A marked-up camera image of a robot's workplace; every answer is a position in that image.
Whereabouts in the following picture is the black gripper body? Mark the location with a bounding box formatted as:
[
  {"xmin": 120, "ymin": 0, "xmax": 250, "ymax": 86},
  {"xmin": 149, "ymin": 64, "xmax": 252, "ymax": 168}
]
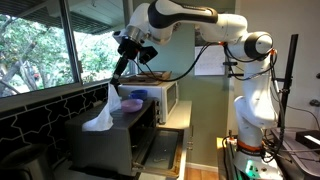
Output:
[{"xmin": 117, "ymin": 35, "xmax": 143, "ymax": 63}]

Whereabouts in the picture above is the purple plastic bowl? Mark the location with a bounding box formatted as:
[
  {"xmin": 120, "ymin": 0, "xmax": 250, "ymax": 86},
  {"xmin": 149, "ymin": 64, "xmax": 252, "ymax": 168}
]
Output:
[{"xmin": 120, "ymin": 98, "xmax": 144, "ymax": 114}]

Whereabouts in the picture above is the white paper napkin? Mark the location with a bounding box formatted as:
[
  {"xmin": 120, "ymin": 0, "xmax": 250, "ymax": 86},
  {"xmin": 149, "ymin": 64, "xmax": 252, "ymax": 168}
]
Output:
[{"xmin": 81, "ymin": 83, "xmax": 123, "ymax": 133}]

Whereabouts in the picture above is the dark blue plastic bowl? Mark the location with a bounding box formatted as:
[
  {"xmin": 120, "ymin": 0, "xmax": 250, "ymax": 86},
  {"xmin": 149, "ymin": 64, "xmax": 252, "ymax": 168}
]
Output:
[{"xmin": 129, "ymin": 89, "xmax": 149, "ymax": 102}]

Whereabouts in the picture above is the white microwave oven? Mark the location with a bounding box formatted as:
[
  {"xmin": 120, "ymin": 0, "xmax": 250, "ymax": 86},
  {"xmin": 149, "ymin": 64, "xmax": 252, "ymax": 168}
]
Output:
[{"xmin": 118, "ymin": 80, "xmax": 179, "ymax": 125}]

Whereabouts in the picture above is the grey toaster oven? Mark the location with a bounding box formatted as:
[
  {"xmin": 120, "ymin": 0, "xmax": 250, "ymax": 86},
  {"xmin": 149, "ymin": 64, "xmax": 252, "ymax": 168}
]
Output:
[{"xmin": 64, "ymin": 98, "xmax": 161, "ymax": 178}]

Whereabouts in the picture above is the toaster oven glass door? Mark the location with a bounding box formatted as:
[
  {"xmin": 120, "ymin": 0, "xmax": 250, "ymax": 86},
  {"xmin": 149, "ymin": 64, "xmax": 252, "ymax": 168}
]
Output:
[{"xmin": 131, "ymin": 128, "xmax": 186, "ymax": 179}]

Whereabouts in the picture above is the wooden serving tray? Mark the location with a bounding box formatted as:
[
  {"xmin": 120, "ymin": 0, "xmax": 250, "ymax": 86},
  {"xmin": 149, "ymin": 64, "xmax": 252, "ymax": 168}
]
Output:
[{"xmin": 119, "ymin": 70, "xmax": 173, "ymax": 86}]

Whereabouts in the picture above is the dark brown wooden dish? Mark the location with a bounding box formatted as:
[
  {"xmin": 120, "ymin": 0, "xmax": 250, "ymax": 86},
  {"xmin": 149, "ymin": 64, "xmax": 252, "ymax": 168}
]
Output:
[{"xmin": 134, "ymin": 70, "xmax": 168, "ymax": 80}]

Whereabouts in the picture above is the white paper sheet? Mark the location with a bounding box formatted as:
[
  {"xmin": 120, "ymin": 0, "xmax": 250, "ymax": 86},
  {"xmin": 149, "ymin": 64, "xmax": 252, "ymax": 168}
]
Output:
[{"xmin": 194, "ymin": 44, "xmax": 227, "ymax": 77}]

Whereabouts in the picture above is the wooden base cabinet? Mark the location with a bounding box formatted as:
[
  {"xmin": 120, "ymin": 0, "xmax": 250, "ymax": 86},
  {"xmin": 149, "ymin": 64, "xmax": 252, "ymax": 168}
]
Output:
[{"xmin": 178, "ymin": 99, "xmax": 195, "ymax": 168}]

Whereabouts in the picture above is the dark metal pot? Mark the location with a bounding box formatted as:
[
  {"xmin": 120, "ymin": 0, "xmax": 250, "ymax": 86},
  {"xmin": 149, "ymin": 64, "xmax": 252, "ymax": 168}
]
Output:
[{"xmin": 0, "ymin": 143, "xmax": 54, "ymax": 180}]

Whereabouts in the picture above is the black box device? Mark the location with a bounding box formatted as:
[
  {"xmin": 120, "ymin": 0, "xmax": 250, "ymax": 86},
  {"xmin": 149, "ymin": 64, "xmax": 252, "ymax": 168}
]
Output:
[{"xmin": 295, "ymin": 129, "xmax": 320, "ymax": 149}]

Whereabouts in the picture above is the robot mounting cart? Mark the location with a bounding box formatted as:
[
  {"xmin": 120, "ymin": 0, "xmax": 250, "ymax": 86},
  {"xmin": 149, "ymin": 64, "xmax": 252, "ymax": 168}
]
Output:
[{"xmin": 216, "ymin": 126, "xmax": 320, "ymax": 180}]

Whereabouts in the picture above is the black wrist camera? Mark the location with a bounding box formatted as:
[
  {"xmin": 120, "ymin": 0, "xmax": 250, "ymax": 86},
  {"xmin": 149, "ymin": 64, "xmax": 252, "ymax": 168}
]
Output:
[{"xmin": 138, "ymin": 45, "xmax": 159, "ymax": 65}]

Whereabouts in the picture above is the window with dark frame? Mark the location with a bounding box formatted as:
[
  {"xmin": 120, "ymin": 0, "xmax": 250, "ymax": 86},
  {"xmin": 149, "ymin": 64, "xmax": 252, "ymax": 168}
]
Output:
[{"xmin": 0, "ymin": 0, "xmax": 134, "ymax": 101}]

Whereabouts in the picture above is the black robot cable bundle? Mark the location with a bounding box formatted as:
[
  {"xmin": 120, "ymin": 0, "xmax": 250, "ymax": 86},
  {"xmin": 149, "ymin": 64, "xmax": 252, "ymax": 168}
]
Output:
[{"xmin": 133, "ymin": 41, "xmax": 214, "ymax": 83}]

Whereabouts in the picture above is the black camera stand pole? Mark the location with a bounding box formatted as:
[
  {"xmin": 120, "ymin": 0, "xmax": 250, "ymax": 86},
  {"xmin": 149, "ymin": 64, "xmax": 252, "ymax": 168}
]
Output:
[{"xmin": 278, "ymin": 33, "xmax": 299, "ymax": 129}]

